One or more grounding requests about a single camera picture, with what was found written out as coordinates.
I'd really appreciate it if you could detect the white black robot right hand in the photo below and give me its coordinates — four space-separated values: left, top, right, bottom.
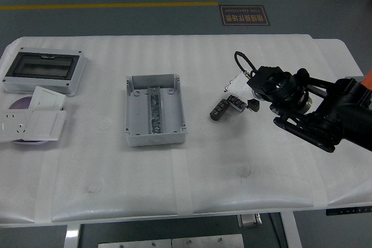
224 71 261 113

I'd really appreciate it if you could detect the open grey junction box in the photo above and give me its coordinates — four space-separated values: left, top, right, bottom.
124 74 188 147

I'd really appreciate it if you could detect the black floor sign orange text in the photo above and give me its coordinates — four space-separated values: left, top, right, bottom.
219 5 271 27

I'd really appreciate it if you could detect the white foam mat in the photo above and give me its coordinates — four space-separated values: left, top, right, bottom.
0 34 372 225

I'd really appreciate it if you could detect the white tape strip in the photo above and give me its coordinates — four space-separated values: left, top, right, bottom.
34 154 59 223
170 150 195 217
312 184 330 210

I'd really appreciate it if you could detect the white table leg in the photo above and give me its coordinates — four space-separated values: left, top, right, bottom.
280 211 302 248
65 223 81 248

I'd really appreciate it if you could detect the grey metal plate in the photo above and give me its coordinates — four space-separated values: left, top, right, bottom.
98 238 172 248
171 233 245 248

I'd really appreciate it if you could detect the black table control panel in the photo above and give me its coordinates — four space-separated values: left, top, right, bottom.
325 206 372 217

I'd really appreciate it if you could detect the purple round plate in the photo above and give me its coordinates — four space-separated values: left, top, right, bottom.
8 96 50 146

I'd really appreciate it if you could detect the metal mounting rail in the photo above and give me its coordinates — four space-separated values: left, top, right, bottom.
147 86 162 135

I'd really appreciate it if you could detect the grey metal bracket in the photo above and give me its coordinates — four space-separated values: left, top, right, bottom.
237 213 263 229

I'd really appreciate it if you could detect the white wall switch plate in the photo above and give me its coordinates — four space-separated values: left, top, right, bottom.
22 110 67 141
28 85 67 112

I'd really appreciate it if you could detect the grey enclosure with dark window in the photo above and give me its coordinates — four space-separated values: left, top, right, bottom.
2 46 88 96

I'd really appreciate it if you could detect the white wall socket plate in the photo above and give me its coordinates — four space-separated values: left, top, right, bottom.
0 110 35 143

